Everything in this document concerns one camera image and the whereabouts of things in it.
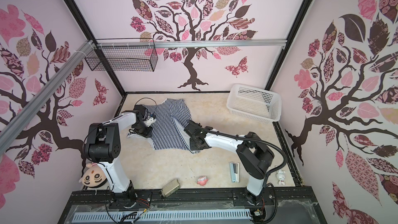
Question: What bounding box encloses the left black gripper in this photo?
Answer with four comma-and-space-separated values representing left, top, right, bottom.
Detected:
133, 121, 153, 139

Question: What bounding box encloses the blue white striped tank top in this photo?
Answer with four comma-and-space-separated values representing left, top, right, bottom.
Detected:
143, 99, 191, 151

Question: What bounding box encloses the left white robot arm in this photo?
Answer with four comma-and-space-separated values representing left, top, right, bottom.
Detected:
79, 105, 156, 202

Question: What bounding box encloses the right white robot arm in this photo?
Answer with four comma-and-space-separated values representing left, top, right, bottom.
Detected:
178, 120, 288, 205

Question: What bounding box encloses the pink denture toy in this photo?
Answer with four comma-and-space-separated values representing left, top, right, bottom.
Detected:
197, 176, 208, 186

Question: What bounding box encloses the grey white stapler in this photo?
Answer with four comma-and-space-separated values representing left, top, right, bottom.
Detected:
229, 162, 239, 183

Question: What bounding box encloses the white plastic laundry basket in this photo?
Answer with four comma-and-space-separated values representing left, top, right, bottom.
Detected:
227, 84, 282, 123

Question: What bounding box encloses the tan rectangular box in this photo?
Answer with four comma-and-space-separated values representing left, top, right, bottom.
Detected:
160, 178, 181, 198

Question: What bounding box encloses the plush doll head toy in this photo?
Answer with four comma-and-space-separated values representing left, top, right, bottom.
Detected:
78, 163, 108, 188

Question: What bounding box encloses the small white rabbit figurine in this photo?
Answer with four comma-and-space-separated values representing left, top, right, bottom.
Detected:
275, 169, 286, 186

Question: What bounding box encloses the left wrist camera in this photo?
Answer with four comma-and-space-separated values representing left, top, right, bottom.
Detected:
144, 114, 156, 127

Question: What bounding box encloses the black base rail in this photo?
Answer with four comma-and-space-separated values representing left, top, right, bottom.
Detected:
67, 187, 317, 208

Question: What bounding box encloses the black wire mesh basket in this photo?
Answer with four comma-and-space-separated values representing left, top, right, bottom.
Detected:
85, 37, 158, 72

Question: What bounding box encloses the rear aluminium frame bar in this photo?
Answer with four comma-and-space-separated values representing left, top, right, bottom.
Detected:
96, 39, 287, 48

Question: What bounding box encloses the aluminium frame bar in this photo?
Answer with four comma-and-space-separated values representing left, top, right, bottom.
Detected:
96, 39, 287, 48
1, 40, 94, 154

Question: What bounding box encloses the white slotted cable duct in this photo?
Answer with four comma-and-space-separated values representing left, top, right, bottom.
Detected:
67, 209, 252, 224

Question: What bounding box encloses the left aluminium frame bar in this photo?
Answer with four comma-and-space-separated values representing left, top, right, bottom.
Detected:
1, 40, 94, 154

